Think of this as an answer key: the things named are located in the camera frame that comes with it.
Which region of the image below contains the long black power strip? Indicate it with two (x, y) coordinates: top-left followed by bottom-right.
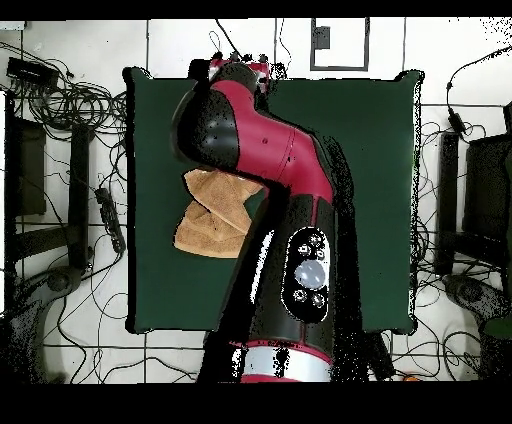
(94, 187), (127, 254)

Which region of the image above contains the black inline power adapter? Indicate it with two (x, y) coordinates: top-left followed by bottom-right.
(446, 106), (468, 137)

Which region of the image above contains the black metal frame stand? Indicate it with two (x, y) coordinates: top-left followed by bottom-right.
(3, 91), (96, 273)
(434, 101), (512, 277)

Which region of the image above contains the thin black floor cable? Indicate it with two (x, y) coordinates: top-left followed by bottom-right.
(274, 17), (293, 80)

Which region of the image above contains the thick black floor cable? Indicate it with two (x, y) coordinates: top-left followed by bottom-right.
(214, 18), (242, 55)

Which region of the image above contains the dark grey stand base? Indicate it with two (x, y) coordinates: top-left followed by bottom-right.
(7, 265), (86, 383)
(441, 273), (512, 381)

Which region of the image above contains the orange terry towel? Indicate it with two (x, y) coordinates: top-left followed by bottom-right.
(173, 167), (266, 260)

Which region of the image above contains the dark green rounded object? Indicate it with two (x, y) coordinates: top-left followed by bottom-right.
(481, 316), (512, 340)

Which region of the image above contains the grey square plate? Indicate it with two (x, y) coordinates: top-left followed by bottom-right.
(313, 25), (332, 50)

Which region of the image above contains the black cable tangle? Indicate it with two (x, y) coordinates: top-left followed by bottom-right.
(0, 39), (129, 137)

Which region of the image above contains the dark green table cloth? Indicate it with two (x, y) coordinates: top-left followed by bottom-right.
(124, 67), (425, 335)

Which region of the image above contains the flat black adapter box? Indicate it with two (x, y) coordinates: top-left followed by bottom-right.
(5, 57), (60, 88)

